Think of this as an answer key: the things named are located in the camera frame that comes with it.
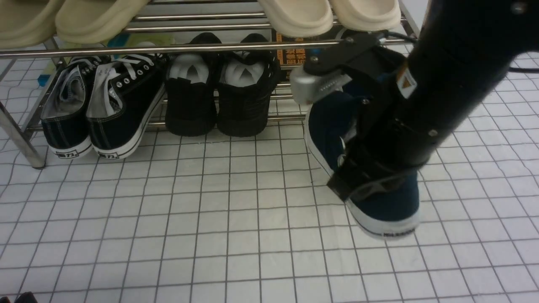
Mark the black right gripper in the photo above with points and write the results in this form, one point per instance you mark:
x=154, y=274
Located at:
x=372, y=161

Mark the navy slip-on shoe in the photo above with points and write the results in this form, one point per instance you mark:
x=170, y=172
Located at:
x=328, y=126

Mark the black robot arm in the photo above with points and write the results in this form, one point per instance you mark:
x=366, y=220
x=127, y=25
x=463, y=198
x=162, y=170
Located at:
x=464, y=51

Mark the silver metal shoe rack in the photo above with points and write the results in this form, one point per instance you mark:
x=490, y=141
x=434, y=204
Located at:
x=22, y=136

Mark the black orange printed box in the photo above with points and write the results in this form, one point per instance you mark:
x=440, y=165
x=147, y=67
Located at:
x=291, y=57

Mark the far-right cream slipper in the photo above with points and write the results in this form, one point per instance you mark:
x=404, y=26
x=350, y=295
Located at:
x=367, y=15

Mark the right black knit shoe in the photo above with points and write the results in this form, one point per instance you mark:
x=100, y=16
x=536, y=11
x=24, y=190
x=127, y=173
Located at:
x=248, y=78

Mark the black knit shoe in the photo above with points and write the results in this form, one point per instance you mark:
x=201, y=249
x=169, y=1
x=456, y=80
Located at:
x=190, y=81
x=248, y=78

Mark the left black knit shoe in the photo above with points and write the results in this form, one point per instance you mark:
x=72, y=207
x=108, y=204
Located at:
x=190, y=81

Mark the right black canvas sneaker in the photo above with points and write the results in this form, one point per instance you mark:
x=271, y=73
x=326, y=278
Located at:
x=125, y=94

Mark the black canvas sneaker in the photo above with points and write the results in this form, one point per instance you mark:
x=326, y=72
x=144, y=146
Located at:
x=63, y=116
x=125, y=94

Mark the left black canvas sneaker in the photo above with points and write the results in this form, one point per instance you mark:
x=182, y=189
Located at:
x=63, y=116

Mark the far-left beige slipper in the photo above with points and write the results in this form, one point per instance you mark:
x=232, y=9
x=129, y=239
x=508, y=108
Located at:
x=25, y=23

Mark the dark object bottom left corner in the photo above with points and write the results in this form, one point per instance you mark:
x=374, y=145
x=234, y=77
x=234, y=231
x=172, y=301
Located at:
x=27, y=297

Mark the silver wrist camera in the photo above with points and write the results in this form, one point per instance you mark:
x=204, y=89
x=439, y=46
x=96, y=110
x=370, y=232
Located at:
x=307, y=88

